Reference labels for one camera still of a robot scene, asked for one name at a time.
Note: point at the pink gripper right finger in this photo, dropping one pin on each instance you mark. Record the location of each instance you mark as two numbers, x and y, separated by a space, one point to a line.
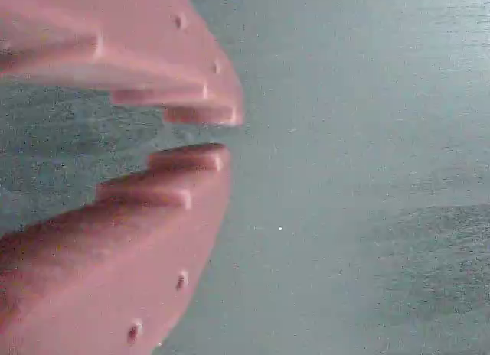
145 45

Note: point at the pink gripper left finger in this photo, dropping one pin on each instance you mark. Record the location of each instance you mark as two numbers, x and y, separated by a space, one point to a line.
115 263

